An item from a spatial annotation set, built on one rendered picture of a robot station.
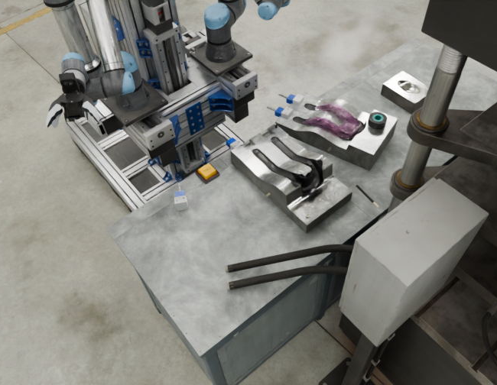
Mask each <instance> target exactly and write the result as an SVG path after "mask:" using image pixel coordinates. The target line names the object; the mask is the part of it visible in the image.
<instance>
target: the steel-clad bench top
mask: <svg viewBox="0 0 497 385"><path fill-rule="evenodd" d="M440 53H441V51H440V50H438V49H436V48H435V47H432V46H431V45H429V44H426V43H425V42H423V41H422V40H419V39H417V38H416V37H414V38H412V39H411V40H409V41H408V42H406V43H404V44H402V45H401V46H400V47H398V48H396V49H395V50H393V51H392V52H390V53H388V54H386V55H385V56H383V57H382V58H380V59H379V60H376V61H375V62H374V63H372V64H370V65H369V66H367V67H366V68H364V69H363V70H360V71H359V72H357V73H356V74H354V75H353V76H351V77H349V78H348V79H346V80H344V81H343V82H341V83H340V84H338V85H337V86H334V87H333V88H332V89H330V90H328V91H327V92H325V93H324V94H322V95H320V96H318V97H319V98H322V99H342V100H344V101H346V102H348V103H349V104H351V105H353V106H354V107H356V108H357V109H359V110H361V111H363V112H365V113H368V114H371V113H372V112H373V111H374V110H376V111H379V112H382V113H385V114H386V115H390V116H392V117H395V118H397V119H398V121H397V124H396V127H395V132H394V135H393V136H392V138H391V140H390V141H389V142H388V144H387V145H386V147H385V149H384V150H383V151H382V153H381V154H380V156H379V157H378V159H377V161H376V162H375V164H374V165H373V167H372V168H371V170H370V171H368V170H365V169H363V168H361V167H358V166H356V165H355V164H352V163H350V162H348V161H345V160H343V159H340V158H338V157H336V156H333V155H332V154H328V153H327V152H325V151H323V150H320V149H318V148H315V147H313V146H311V145H309V144H306V143H304V142H302V141H299V140H297V139H295V138H293V139H294V140H295V141H296V142H297V143H298V144H299V145H300V146H302V147H303V148H305V149H306V150H309V151H312V152H315V153H319V154H322V155H323V156H325V157H326V158H327V159H328V160H330V161H331V162H332V163H333V175H334V176H335V177H336V178H337V179H338V180H339V181H340V182H341V183H343V184H344V185H345V186H346V187H348V188H349V189H350V190H352V198H351V200H350V201H349V202H347V203H346V204H345V205H344V206H342V207H341V208H340V209H338V210H337V211H335V212H334V213H333V214H332V215H330V216H329V217H328V218H326V219H325V220H323V221H322V222H321V223H320V224H318V225H317V226H316V227H314V228H313V229H311V230H310V231H309V232H308V233H306V232H304V231H303V230H302V229H301V228H300V227H299V226H298V225H297V224H296V223H295V222H294V221H293V220H292V219H290V218H289V217H288V216H287V215H286V214H285V213H284V212H283V211H282V210H281V209H280V208H279V207H278V206H276V205H275V204H274V203H273V202H272V201H271V200H270V199H269V198H268V197H266V196H265V194H264V193H263V192H262V191H261V190H260V189H259V188H258V187H257V186H256V185H255V184H254V183H253V182H252V181H251V180H249V179H248V178H247V177H246V176H245V175H244V174H243V173H242V172H241V171H240V170H239V169H238V168H237V167H235V166H234V165H233V164H232V155H231V151H230V152H228V153H227V154H225V155H223V156H221V157H220V158H219V159H217V160H215V161H213V162H212V163H211V165H212V166H213V167H214V168H215V169H216V170H217V171H218V172H219V174H220V176H218V177H217V178H215V179H214V180H212V181H211V182H209V183H207V184H205V183H204V182H203V181H202V180H201V179H200V178H199V177H198V176H197V175H196V173H194V174H193V175H191V176H189V177H187V178H186V179H185V180H183V181H181V182H180V189H181V190H184V192H185V195H186V197H187V203H188V209H184V210H180V211H177V209H176V206H175V202H174V197H175V193H174V192H177V191H178V188H177V185H175V186H173V187H171V188H170V189H168V190H167V191H165V192H163V193H162V194H160V195H159V196H157V197H155V198H154V199H152V200H151V201H149V202H147V203H145V204H144V205H142V206H141V207H139V208H138V209H136V210H135V211H133V212H131V213H129V214H128V215H126V216H125V217H123V218H121V219H119V220H118V221H117V222H115V223H113V224H112V225H110V226H109V227H107V228H106V229H107V230H108V232H109V233H110V235H111V236H112V237H113V238H114V240H115V242H116V243H117V244H118V246H119V247H120V248H121V249H122V251H123V252H124V254H125V255H126V257H127V258H128V259H129V260H130V262H131V263H132V265H133V266H134V267H135V269H136V270H137V271H138V273H139V274H140V275H141V277H142V279H143V280H144V281H145V282H146V284H147V285H148V286H149V288H150V289H151V291H152V292H153V294H154V295H155V296H156V297H157V299H158V300H159V302H160V303H161V305H162V306H163V307H164V308H165V310H166V311H167V313H168V314H169V315H170V317H171V318H172V319H173V320H174V322H175V323H176V325H177V327H178V328H179V329H180V330H181V331H182V333H183V334H184V336H185V337H186V339H187V340H188V341H189V343H190V344H191V345H192V347H193V348H194V350H195V351H196V352H197V353H198V355H199V356H201V355H203V354H204V353H206V352H207V351H208V350H209V349H211V347H213V346H214V345H215V344H217V343H218V342H219V341H221V340H222V339H223V338H225V337H226V336H227V335H228V334H229V333H230V332H232V331H233V330H235V329H236V328H237V327H239V326H240V325H241V324H242V323H243V322H244V321H246V320H247V319H248V318H250V317H251V316H252V315H254V314H255V313H256V312H257V311H258V310H260V309H261V308H262V307H263V306H265V305H266V304H268V303H269V302H270V301H272V300H273V298H275V297H276V296H277V295H279V294H280V293H282V292H283V291H284V290H285V289H287V288H288V287H289V286H290V285H291V284H292V283H294V282H295V281H296V280H298V279H299V278H301V277H302V276H299V277H292V278H287V279H283V280H276V281H272V282H268V283H261V284H257V285H253V286H246V287H242V288H238V289H233V290H227V288H226V283H228V282H231V281H235V280H242V279H246V278H250V277H257V276H261V275H265V274H269V273H276V272H280V271H284V270H291V269H295V268H299V267H309V266H316V265H317V264H318V263H319V262H321V261H322V260H323V259H324V258H325V257H327V256H328V255H330V254H331V253H325V254H318V255H314V256H309V257H302V258H299V259H295V260H288V261H284V262H280V263H276V264H269V265H265V266H261V267H254V268H250V269H246V270H239V271H235V272H231V273H227V272H226V271H225V266H226V265H230V264H237V263H241V262H245V261H249V260H255V259H259V258H263V257H270V256H274V255H278V254H285V253H288V252H292V251H299V250H303V249H308V248H314V247H318V246H322V245H328V244H344V243H345V242H346V241H348V240H349V239H350V238H351V237H352V236H353V235H355V234H356V233H357V232H358V231H360V230H361V229H363V228H364V227H365V226H367V224H368V223H370V222H371V221H372V220H374V219H375V218H377V217H378V216H379V215H381V214H382V213H383V212H384V211H385V210H386V209H388V208H389V206H390V204H391V200H392V197H393V195H392V194H391V192H390V189H389V183H390V181H391V176H392V174H393V173H394V172H395V171H396V170H398V169H401V168H402V167H403V165H404V161H405V158H406V156H407V153H408V148H409V146H410V143H411V139H410V138H409V136H408V133H407V126H408V122H409V119H410V117H411V114H410V113H409V112H406V111H405V110H404V109H403V108H401V107H399V106H398V105H396V104H395V103H393V102H391V101H390V100H388V99H387V98H386V97H384V96H383V95H381V91H382V85H383V83H385V82H387V81H388V80H390V79H391V78H392V77H394V76H396V75H397V74H399V73H400V72H402V71H404V72H405V73H407V74H408V75H410V76H412V77H414V78H415V79H417V80H419V81H421V82H422V83H424V84H425V85H427V86H430V82H431V80H432V77H433V74H434V70H435V68H436V66H437V62H438V60H439V57H440ZM496 102H497V81H495V80H494V79H491V78H490V77H488V76H486V75H484V74H482V73H481V72H479V71H477V70H475V69H473V68H472V67H470V66H467V65H466V64H465V66H464V68H463V70H462V75H461V77H460V80H459V82H458V84H457V87H456V90H455V93H454V94H453V98H452V100H451V102H450V105H449V108H448V109H464V110H480V111H485V110H486V109H488V108H489V107H490V106H492V105H493V104H495V103H496ZM357 185H358V186H359V187H360V188H361V189H362V190H363V191H364V192H365V193H366V194H367V195H368V196H369V197H370V198H371V199H372V200H373V201H374V202H375V203H376V204H377V205H378V206H379V207H378V208H377V207H376V206H375V205H374V204H373V203H372V202H371V201H370V200H369V199H368V198H367V197H366V196H365V195H364V194H363V193H362V192H361V191H360V190H359V189H358V188H357V187H356V186H357Z"/></svg>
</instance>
